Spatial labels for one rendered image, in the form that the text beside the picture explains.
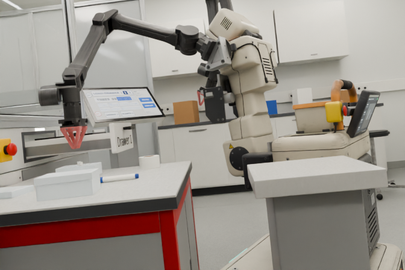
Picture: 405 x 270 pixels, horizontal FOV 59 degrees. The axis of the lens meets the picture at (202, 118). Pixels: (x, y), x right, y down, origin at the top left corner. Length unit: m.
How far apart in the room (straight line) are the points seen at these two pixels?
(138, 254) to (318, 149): 0.72
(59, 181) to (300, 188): 0.53
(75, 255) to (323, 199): 0.54
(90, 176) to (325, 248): 0.55
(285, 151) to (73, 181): 0.74
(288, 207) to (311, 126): 0.62
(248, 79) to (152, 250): 0.97
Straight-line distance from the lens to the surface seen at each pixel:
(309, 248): 0.89
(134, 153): 2.50
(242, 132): 1.54
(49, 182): 0.88
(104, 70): 3.27
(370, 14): 5.59
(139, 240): 0.78
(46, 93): 1.28
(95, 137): 1.38
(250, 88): 1.55
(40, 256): 0.85
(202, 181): 4.41
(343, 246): 0.91
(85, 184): 0.86
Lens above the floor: 0.90
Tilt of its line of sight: 1 degrees up
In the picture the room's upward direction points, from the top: 6 degrees counter-clockwise
